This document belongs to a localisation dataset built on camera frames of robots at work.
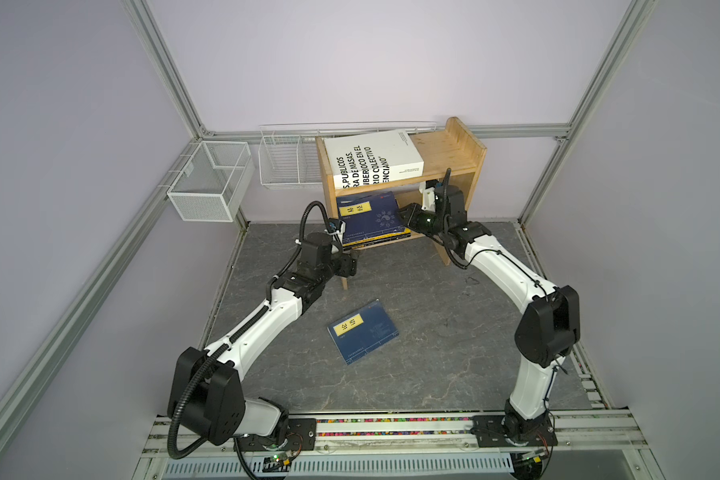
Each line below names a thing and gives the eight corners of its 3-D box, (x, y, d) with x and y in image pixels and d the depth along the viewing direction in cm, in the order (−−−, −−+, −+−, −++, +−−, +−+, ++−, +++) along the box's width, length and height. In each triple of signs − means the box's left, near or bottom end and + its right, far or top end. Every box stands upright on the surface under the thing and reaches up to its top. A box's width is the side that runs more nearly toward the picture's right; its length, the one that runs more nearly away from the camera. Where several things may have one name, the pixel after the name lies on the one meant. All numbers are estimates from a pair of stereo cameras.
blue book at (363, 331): (347, 366, 87) (347, 363, 85) (327, 330, 94) (326, 326, 92) (400, 334, 93) (400, 330, 91) (377, 302, 100) (377, 298, 98)
